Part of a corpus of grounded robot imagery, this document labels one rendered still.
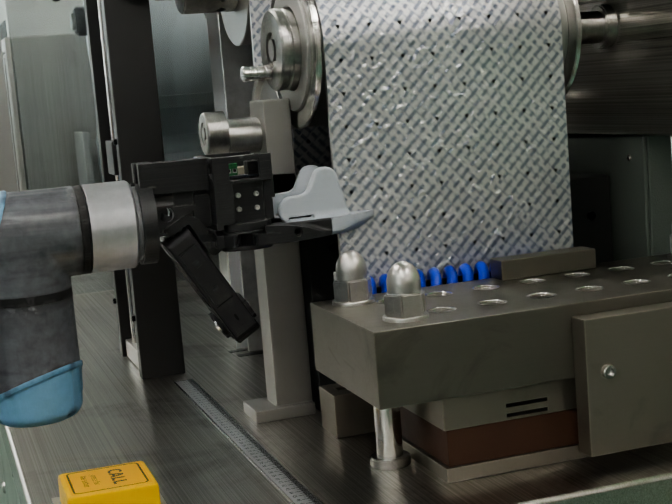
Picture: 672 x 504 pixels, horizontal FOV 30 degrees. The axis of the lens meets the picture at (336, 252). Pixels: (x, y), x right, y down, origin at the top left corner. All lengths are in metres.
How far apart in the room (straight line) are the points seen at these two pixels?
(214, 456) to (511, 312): 0.31
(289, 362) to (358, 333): 0.25
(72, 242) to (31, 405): 0.14
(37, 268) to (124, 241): 0.07
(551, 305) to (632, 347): 0.07
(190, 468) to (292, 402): 0.17
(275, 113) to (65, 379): 0.32
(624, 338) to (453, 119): 0.28
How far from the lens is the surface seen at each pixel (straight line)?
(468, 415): 0.99
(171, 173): 1.07
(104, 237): 1.04
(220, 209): 1.06
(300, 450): 1.11
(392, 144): 1.14
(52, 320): 1.05
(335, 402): 1.13
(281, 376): 1.21
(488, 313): 0.98
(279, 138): 1.18
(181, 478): 1.07
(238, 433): 1.18
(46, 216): 1.04
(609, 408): 1.01
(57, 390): 1.06
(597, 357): 1.00
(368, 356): 0.96
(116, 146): 1.43
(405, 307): 0.96
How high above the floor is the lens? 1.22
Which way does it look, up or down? 8 degrees down
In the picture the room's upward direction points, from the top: 5 degrees counter-clockwise
